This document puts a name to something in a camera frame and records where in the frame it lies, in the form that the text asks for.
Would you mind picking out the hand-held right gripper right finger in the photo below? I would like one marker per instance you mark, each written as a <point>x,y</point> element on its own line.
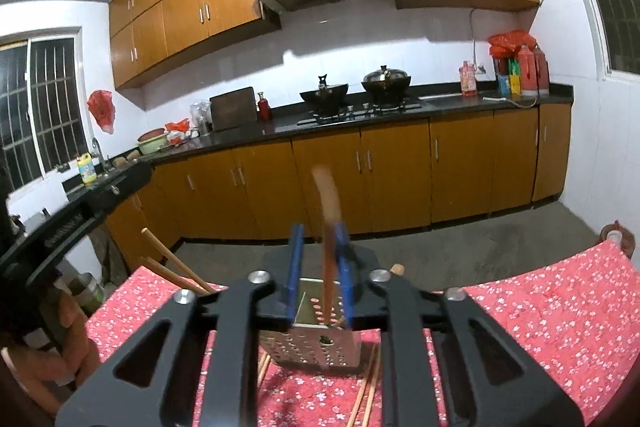
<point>345,277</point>

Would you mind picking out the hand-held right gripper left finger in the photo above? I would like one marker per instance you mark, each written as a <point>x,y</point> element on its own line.
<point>295,272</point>

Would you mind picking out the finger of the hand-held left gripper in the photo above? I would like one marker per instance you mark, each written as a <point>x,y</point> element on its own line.
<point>125,184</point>

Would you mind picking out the beige perforated utensil holder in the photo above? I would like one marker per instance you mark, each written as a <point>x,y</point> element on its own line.
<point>320,352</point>

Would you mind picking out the person's left hand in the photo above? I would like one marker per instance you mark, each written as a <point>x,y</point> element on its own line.
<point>60,367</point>

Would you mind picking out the yellow detergent bottle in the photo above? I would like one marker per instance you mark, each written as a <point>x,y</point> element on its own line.
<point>87,172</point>

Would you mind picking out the metal sink faucet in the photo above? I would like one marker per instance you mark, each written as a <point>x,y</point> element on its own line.
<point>98,149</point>

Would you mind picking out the metal pot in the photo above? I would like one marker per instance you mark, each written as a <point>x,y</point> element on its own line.
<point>87,294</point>

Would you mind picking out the crumpled red plastic bag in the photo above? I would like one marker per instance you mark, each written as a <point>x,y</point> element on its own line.
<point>177,128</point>

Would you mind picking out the hanging red plastic bag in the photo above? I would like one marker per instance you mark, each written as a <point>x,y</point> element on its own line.
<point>101,109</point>

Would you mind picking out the clear plastic bag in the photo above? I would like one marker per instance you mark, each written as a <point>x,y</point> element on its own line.
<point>200,114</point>

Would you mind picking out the barred window by sink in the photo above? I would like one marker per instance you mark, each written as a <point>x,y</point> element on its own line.
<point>45,107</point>

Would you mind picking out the wooden base cabinets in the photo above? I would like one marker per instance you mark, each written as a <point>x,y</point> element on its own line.
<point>400,172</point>

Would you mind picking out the dark wooden cutting board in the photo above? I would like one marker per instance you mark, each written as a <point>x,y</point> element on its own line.
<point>232,109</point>

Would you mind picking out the black kitchen countertop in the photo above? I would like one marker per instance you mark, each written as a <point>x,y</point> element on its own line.
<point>285,119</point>

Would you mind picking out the small red bottle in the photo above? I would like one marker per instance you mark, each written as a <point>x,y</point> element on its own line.
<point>264,109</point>

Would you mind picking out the black gas stove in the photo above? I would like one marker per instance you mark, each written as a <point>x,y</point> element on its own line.
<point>360,112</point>

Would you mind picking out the black wok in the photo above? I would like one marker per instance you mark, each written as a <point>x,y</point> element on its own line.
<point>325,97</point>

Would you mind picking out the black pot with lid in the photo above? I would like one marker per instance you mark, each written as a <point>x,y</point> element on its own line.
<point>387,82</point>

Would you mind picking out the red floral tablecloth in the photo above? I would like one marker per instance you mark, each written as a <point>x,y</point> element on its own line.
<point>550,307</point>

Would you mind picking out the pink bottle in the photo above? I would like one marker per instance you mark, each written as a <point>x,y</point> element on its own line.
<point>468,82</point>

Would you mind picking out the blue utensil container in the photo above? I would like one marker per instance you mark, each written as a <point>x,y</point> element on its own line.
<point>505,86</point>

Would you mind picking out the red oil bottles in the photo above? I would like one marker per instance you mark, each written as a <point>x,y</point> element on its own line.
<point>525,72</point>

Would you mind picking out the brown round object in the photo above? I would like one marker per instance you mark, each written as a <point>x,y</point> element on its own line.
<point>617,237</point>

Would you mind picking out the red thermos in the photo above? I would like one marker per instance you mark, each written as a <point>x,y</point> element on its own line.
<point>542,72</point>

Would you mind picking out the red bag on thermoses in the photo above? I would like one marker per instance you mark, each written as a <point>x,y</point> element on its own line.
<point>510,41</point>

